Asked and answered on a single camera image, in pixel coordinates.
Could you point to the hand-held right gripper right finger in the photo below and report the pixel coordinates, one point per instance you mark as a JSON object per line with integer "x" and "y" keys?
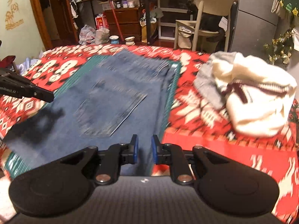
{"x": 154, "y": 150}

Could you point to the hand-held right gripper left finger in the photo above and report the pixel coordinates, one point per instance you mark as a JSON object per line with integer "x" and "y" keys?
{"x": 135, "y": 149}

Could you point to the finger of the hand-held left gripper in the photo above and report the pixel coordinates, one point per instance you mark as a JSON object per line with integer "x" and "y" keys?
{"x": 39, "y": 94}

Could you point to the blue denim jeans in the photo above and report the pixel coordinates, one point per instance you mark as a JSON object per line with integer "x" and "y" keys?
{"x": 112, "y": 93}

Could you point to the dark red cloth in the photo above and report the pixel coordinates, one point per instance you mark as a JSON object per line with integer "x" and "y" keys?
{"x": 7, "y": 61}

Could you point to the light blue cloth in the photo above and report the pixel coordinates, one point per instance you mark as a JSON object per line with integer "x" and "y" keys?
{"x": 29, "y": 65}

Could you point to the red patterned blanket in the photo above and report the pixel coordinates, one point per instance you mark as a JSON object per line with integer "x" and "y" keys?
{"x": 198, "y": 126}

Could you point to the green cutting mat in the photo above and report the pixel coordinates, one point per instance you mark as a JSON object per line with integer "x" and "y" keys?
{"x": 172, "y": 93}

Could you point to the printed plastic bag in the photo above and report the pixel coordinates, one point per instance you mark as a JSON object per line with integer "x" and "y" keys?
{"x": 87, "y": 35}

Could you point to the wooden door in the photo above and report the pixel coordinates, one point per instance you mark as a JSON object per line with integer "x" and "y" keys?
{"x": 53, "y": 11}

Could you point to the white plastic bag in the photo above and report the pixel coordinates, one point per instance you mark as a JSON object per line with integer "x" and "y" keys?
{"x": 102, "y": 36}

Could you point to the grey cloth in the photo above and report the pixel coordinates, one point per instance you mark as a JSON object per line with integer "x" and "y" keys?
{"x": 205, "y": 81}

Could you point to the blue and white pot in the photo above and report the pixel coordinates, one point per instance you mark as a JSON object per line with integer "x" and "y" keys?
{"x": 114, "y": 39}

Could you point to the red box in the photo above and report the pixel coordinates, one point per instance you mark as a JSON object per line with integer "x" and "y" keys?
{"x": 101, "y": 22}

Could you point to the white bowl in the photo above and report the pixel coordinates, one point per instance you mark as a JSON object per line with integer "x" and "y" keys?
{"x": 129, "y": 40}

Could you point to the white knit sweater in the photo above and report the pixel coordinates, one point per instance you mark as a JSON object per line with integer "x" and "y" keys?
{"x": 257, "y": 107}

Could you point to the wooden drawer cabinet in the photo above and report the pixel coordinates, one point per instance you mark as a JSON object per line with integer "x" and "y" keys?
{"x": 128, "y": 23}

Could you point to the white fabric bag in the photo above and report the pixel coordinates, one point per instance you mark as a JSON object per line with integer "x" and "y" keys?
{"x": 185, "y": 37}

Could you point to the white drawer unit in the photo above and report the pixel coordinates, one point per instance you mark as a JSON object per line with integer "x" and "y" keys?
{"x": 172, "y": 16}

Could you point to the cream chair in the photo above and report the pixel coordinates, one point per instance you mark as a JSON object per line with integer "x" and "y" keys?
{"x": 210, "y": 0}

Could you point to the grey refrigerator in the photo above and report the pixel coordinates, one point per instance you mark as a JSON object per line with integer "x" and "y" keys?
{"x": 252, "y": 21}

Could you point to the small tinsel Christmas tree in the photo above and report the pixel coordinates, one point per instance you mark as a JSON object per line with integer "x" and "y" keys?
{"x": 280, "y": 46}

